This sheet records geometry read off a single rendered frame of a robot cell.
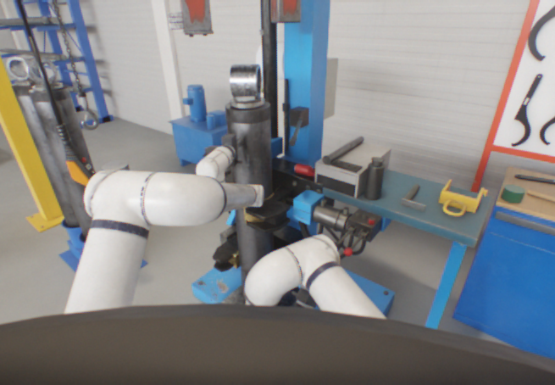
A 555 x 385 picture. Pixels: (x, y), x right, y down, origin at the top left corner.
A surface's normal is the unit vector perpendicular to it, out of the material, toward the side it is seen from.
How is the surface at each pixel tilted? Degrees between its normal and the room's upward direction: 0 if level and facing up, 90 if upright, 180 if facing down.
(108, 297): 56
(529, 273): 90
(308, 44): 90
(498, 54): 90
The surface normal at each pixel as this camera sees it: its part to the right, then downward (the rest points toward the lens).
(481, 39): -0.62, 0.40
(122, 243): 0.59, -0.21
